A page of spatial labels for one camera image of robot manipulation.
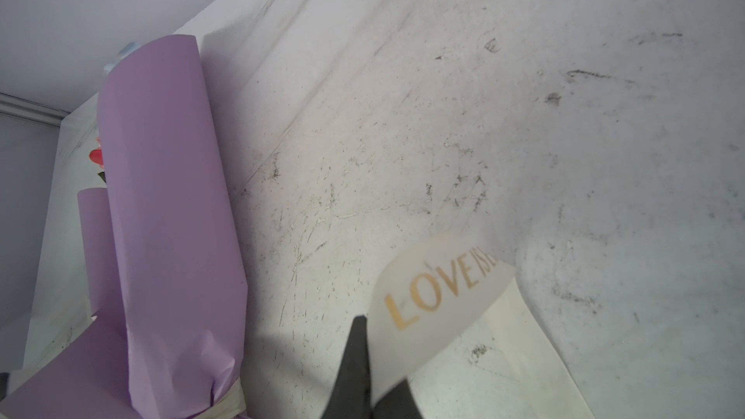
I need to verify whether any cream printed ribbon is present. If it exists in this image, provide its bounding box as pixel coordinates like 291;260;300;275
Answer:
367;234;593;418

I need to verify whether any white blue fake rose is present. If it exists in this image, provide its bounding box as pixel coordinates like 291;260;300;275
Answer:
104;43;140;76

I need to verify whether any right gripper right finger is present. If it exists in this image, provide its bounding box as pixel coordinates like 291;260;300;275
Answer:
372;379;423;419

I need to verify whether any pink purple wrapping paper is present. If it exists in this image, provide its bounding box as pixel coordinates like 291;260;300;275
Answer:
1;35;248;418

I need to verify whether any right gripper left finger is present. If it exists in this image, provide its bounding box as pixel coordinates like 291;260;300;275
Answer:
321;315;373;419

